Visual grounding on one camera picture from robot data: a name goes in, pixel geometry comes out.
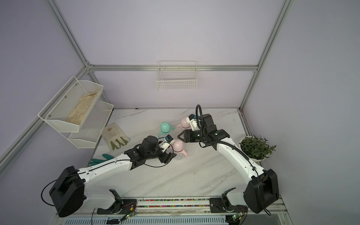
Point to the beige cloth glove in shelf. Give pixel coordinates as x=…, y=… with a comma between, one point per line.
x=78, y=113

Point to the aluminium front rail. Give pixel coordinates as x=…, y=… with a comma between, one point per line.
x=170, y=206

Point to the white wire wall basket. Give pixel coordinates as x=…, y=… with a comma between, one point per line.
x=176, y=75

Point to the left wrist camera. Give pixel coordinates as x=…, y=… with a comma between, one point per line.
x=166, y=142

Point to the potted green plant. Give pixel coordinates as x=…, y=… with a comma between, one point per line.
x=256, y=147

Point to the white mesh shelf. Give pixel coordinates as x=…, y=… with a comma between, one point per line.
x=91, y=130
x=58, y=109

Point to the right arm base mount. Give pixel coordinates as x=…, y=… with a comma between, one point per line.
x=223, y=205

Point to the white mesh upper shelf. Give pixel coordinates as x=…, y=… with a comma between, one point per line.
x=58, y=109

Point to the white mesh lower shelf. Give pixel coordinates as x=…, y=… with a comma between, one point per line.
x=91, y=130

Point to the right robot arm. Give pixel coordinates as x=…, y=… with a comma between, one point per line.
x=261, y=188

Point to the green rubber glove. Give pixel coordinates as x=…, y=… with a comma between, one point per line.
x=95, y=161

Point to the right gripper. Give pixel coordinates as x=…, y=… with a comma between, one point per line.
x=189, y=136

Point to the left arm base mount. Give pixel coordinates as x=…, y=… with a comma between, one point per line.
x=120, y=206

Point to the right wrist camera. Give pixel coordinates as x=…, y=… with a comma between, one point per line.
x=192, y=121

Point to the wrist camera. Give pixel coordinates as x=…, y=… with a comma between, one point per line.
x=166, y=142
x=192, y=121

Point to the clear baby bottle front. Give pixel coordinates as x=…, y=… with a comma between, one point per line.
x=161, y=135

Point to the beige glove on table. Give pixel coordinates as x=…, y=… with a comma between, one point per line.
x=114, y=137

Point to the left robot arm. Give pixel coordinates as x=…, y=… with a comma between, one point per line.
x=74, y=191

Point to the teal bottle cap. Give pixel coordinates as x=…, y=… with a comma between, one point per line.
x=165, y=127

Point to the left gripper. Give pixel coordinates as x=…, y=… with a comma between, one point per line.
x=166, y=158

